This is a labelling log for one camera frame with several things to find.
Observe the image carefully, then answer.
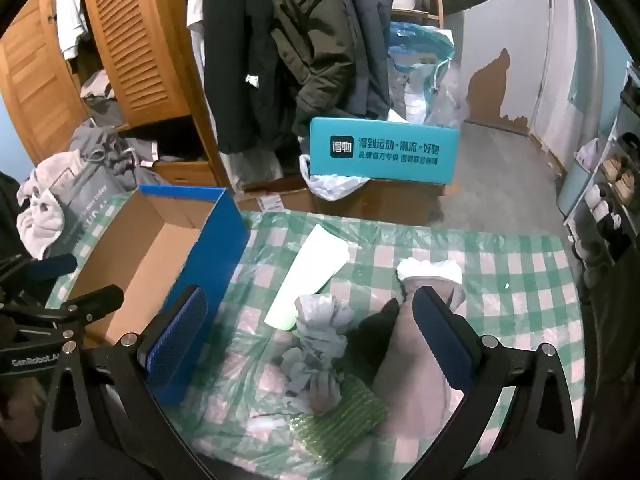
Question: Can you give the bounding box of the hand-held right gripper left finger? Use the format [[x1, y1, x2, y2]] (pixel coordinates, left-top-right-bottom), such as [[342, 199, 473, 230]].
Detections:
[[40, 285, 221, 480]]

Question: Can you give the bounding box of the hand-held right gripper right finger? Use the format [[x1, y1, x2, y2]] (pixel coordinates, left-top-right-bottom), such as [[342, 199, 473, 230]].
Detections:
[[400, 285, 581, 480]]

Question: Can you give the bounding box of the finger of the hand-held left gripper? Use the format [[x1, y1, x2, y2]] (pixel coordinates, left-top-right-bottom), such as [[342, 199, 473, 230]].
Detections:
[[0, 254, 78, 291], [0, 285, 125, 330]]

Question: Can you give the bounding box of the pinkish grey cloth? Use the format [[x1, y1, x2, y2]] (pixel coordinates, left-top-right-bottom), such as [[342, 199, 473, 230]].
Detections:
[[372, 282, 468, 438]]

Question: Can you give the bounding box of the black sock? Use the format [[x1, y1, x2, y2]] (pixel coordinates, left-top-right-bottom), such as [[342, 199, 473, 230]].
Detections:
[[350, 299, 401, 376]]

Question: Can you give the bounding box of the blue cardboard box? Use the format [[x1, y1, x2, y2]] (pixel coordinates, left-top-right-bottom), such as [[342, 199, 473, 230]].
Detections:
[[67, 185, 251, 408]]

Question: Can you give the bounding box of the light grey crumpled garment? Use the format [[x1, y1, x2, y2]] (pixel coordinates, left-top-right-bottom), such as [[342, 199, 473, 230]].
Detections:
[[16, 154, 78, 261]]

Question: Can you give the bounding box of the dark cloth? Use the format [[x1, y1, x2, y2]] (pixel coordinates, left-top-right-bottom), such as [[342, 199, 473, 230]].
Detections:
[[0, 170, 31, 261]]

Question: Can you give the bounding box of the green white checkered tablecloth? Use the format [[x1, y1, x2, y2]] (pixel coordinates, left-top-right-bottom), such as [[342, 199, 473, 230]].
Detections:
[[47, 192, 588, 480]]

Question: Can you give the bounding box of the grey printed bag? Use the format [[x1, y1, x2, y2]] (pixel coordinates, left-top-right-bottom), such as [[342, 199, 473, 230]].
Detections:
[[50, 159, 132, 262]]

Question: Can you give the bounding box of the grey cloth bundle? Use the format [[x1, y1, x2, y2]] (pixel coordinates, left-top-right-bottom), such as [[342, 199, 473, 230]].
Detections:
[[280, 292, 356, 413]]

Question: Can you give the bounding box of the green knitted sock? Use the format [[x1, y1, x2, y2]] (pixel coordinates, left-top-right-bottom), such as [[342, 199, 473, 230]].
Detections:
[[285, 375, 391, 463]]

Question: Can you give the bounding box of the brown cardboard box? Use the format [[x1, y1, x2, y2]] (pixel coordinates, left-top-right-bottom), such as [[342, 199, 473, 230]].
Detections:
[[235, 179, 446, 226]]

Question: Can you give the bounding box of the light blue box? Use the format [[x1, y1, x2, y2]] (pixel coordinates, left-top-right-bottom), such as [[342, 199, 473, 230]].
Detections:
[[556, 160, 592, 223]]

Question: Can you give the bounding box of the teal printed box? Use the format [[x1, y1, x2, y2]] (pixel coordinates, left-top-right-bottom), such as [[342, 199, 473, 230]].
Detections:
[[309, 116, 461, 186]]

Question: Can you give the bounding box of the row of shoes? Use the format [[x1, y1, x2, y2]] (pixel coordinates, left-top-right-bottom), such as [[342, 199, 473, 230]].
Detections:
[[572, 152, 638, 283]]

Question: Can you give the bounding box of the small white plastic bag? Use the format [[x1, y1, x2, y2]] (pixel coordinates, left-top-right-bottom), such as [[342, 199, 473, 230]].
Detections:
[[576, 137, 602, 170]]

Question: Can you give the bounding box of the wooden louvered wardrobe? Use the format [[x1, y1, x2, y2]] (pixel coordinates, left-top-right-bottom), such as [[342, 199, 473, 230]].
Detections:
[[0, 0, 232, 195]]

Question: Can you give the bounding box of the white hanging shirt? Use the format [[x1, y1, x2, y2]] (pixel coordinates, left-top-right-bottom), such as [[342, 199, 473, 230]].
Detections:
[[54, 0, 92, 62]]

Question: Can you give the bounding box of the clear blue plastic bag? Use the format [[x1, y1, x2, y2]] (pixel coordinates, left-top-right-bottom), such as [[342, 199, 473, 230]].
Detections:
[[389, 21, 471, 128]]

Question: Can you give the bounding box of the black hanging jacket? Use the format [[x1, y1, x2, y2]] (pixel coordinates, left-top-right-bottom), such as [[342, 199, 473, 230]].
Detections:
[[205, 0, 283, 155]]

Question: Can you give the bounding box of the shoe rack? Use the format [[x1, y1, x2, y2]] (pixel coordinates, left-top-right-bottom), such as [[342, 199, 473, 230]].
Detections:
[[557, 62, 640, 283]]

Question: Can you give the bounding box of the dark blue hanging jacket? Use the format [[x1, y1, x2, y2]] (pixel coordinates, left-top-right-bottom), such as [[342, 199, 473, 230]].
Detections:
[[325, 0, 397, 122]]

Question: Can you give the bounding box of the olive hanging jacket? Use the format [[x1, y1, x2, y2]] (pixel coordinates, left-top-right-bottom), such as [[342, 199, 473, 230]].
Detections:
[[265, 0, 362, 137]]

